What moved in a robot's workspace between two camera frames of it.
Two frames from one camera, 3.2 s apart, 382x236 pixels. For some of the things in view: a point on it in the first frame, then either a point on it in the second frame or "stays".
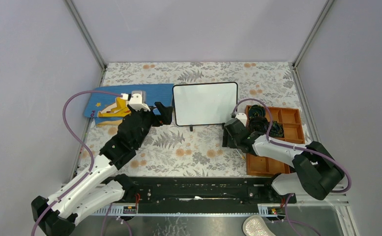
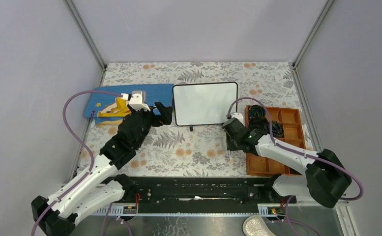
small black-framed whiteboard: (204, 103) stays
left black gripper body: (150, 120) stays
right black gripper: (226, 140) stays
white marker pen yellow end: (242, 156) to (231, 161)
